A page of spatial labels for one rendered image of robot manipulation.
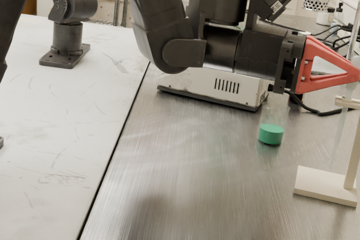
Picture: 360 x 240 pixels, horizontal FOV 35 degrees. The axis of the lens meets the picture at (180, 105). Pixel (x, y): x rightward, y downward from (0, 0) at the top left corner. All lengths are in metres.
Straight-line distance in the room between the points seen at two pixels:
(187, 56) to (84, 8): 0.54
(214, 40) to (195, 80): 0.33
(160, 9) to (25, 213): 0.28
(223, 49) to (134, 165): 0.19
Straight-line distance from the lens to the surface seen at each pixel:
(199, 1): 0.72
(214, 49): 0.74
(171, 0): 0.69
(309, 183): 0.79
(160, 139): 0.87
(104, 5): 3.56
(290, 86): 0.75
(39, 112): 0.93
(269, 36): 0.72
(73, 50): 1.25
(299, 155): 0.89
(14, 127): 0.87
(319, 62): 1.51
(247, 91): 1.04
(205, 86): 1.06
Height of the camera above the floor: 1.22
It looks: 18 degrees down
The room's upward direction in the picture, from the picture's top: 8 degrees clockwise
